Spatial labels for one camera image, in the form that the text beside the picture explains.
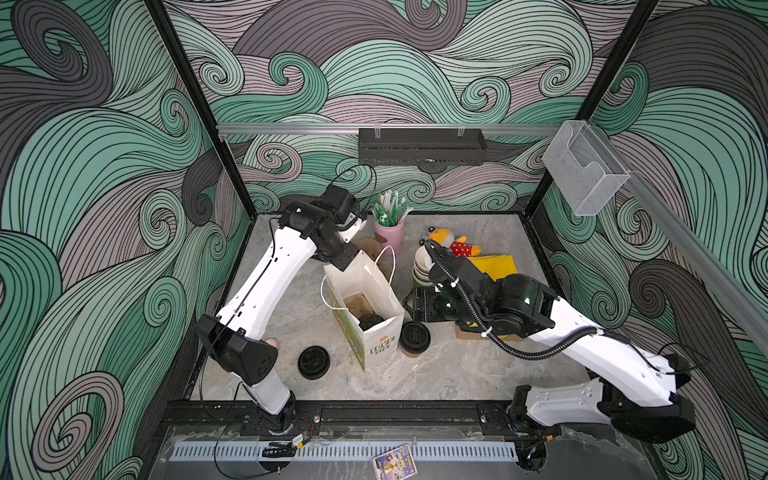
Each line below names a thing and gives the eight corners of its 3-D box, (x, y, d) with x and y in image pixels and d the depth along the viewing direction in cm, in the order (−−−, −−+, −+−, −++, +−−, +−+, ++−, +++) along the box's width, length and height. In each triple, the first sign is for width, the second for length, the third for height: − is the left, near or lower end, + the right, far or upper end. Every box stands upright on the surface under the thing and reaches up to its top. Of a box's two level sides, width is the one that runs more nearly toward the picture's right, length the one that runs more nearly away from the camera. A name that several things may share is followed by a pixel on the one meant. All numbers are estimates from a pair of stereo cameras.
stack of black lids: (297, 379, 81) (295, 376, 79) (302, 349, 87) (300, 345, 85) (328, 379, 81) (327, 376, 79) (331, 349, 87) (330, 345, 85)
